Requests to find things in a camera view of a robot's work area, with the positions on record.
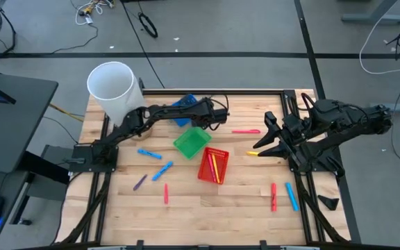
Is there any blue highlighter marker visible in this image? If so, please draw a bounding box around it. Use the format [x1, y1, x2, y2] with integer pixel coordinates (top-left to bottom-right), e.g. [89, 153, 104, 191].
[151, 160, 174, 182]
[137, 148, 163, 160]
[285, 182, 301, 213]

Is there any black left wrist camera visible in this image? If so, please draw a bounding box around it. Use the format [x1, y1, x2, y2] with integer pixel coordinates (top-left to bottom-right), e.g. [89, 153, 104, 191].
[212, 107, 230, 124]

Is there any black coiled cable loop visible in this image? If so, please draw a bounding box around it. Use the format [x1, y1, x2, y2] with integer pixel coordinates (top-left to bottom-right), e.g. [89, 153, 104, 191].
[137, 12, 159, 39]

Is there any green plastic basket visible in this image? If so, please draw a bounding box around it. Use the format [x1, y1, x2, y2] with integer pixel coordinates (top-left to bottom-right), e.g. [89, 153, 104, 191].
[172, 126, 213, 160]

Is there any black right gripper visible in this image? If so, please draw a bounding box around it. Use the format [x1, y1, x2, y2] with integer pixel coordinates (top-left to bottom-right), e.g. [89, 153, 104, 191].
[253, 114, 308, 159]

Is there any purple highlighter marker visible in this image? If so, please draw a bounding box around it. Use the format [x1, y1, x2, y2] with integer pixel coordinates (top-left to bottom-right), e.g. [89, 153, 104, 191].
[133, 174, 149, 192]

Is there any power strip with white cables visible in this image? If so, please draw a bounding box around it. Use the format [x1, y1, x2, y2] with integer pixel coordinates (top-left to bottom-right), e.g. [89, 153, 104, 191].
[69, 0, 114, 26]

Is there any blue plastic basket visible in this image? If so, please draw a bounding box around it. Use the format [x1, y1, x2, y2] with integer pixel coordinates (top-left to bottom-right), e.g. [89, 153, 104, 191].
[171, 93, 201, 128]

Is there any red plastic basket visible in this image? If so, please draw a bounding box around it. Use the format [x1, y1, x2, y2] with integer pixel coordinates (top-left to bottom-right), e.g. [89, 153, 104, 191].
[197, 147, 231, 185]

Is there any white floor cable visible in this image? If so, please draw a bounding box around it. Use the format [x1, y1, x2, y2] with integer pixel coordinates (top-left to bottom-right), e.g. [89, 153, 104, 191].
[358, 0, 400, 76]

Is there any yellow cable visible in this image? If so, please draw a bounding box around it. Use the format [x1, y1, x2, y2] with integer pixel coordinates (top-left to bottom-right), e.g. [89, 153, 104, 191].
[49, 103, 85, 122]

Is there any spare black gripper finger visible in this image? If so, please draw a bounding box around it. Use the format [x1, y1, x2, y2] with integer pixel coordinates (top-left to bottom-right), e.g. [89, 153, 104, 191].
[317, 194, 340, 212]

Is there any red highlighter marker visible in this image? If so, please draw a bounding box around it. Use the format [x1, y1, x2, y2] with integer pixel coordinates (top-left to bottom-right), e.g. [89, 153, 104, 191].
[270, 182, 278, 213]

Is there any black office desk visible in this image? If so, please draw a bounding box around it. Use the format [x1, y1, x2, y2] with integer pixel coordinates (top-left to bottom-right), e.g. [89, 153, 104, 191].
[0, 71, 71, 250]

